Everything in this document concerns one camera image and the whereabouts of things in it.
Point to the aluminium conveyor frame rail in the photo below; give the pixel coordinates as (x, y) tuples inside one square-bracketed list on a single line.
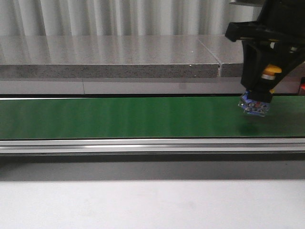
[(153, 146)]

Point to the grey stone countertop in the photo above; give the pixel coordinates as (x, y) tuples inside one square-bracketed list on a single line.
[(153, 64)]

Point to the yellow mushroom push button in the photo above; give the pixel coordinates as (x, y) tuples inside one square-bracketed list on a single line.
[(257, 101)]

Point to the white pleated curtain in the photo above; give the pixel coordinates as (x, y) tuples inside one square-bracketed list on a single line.
[(120, 17)]

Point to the green conveyor belt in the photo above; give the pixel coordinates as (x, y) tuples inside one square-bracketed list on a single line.
[(151, 117)]

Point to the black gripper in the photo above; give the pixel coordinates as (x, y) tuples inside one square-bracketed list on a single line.
[(280, 45)]

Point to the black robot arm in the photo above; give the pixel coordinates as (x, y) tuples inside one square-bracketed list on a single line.
[(282, 10)]

